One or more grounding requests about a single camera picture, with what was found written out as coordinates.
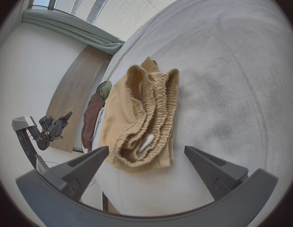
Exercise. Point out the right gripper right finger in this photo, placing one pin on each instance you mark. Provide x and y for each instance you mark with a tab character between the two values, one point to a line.
217	174

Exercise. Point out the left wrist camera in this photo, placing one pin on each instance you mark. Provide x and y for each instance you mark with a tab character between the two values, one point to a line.
45	120

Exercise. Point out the window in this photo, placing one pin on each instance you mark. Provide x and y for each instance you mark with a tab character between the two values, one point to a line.
118	6

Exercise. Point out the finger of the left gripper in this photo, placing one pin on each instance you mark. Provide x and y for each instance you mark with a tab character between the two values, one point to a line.
67	117

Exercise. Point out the brown shorts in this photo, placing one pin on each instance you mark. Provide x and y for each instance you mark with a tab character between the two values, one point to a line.
92	117

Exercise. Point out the bed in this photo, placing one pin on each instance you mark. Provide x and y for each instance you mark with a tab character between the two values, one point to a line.
220	67

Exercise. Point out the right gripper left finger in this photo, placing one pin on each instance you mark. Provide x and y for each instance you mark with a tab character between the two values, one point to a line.
74	172

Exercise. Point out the blue-green curtain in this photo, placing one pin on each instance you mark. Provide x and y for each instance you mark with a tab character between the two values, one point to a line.
89	32

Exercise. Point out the white garment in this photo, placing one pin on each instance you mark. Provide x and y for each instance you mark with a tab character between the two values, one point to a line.
99	122

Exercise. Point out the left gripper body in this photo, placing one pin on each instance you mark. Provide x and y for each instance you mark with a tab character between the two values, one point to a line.
57	126

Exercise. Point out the dark grey garment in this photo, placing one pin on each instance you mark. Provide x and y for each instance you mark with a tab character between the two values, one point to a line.
99	87

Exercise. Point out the beige shorts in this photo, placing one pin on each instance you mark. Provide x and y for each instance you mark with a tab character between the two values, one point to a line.
118	117

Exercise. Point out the green garment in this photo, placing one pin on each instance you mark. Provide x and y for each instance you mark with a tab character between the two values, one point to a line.
106	90

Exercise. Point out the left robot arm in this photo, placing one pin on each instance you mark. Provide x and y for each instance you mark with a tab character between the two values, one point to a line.
41	141

